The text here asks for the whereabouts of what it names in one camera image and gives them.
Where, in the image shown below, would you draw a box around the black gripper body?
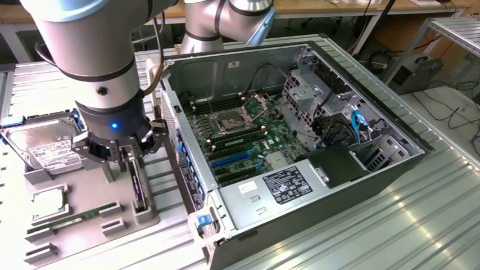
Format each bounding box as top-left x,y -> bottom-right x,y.
75,89 -> 152,142

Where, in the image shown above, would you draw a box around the dark graphics card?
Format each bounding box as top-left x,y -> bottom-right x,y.
126,145 -> 150,214

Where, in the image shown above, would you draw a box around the grey parts rack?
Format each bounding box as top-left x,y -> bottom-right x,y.
0,109 -> 178,265

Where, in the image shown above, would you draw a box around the silver hard disk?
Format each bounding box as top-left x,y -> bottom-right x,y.
8,119 -> 87,173

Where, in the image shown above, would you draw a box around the thin socket locking lever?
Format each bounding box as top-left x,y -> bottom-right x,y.
207,92 -> 219,119

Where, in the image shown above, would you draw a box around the black RAM slots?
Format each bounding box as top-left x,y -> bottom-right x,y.
188,94 -> 246,114

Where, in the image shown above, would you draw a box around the blue expansion slot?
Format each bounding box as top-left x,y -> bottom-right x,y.
208,150 -> 254,169

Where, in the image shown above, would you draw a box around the CPU socket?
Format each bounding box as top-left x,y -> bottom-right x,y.
215,110 -> 250,133

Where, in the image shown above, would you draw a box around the green RAM stick installed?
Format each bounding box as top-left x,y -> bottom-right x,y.
214,131 -> 264,148

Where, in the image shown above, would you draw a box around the green motherboard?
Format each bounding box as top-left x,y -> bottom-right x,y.
179,89 -> 302,190

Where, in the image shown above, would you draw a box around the black expansion slot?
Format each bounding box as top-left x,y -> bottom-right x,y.
218,165 -> 260,184

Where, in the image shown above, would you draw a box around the silver CPU chip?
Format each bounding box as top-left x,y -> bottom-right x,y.
31,192 -> 67,222

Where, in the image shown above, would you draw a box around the green RAM stick loose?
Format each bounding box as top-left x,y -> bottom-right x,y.
27,203 -> 116,234

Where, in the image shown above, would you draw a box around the metal socket cover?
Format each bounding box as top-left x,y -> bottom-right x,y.
242,93 -> 274,119

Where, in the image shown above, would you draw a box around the small silver heatsink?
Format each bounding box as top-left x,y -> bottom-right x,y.
266,151 -> 292,167

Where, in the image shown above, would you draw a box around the grey power supply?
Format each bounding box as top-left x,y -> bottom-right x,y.
219,161 -> 332,231

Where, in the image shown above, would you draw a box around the metal drive cage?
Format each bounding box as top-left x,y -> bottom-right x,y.
280,69 -> 328,139

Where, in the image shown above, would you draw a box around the black plastic shroud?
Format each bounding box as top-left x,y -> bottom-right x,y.
295,144 -> 371,190

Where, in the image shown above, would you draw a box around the open black PC case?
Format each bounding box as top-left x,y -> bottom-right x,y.
159,40 -> 436,270

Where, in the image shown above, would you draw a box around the black floor device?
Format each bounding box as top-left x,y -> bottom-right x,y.
386,54 -> 446,95

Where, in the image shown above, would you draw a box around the wooden desk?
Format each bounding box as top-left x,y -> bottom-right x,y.
272,0 -> 475,19

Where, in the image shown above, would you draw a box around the brown arm cable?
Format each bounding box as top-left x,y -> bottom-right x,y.
142,10 -> 168,95

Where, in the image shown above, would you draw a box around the black looped wire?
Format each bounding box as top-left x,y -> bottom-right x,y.
251,64 -> 291,94

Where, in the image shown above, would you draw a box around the black wire bundle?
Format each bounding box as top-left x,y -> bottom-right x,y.
310,117 -> 355,148

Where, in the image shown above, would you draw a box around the blue SATA wire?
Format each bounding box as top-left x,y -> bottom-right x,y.
350,110 -> 368,147

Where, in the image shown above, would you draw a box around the black cable on table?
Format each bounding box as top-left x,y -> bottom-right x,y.
434,80 -> 480,133

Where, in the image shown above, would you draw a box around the grey metal frame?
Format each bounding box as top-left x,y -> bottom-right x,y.
388,17 -> 480,94

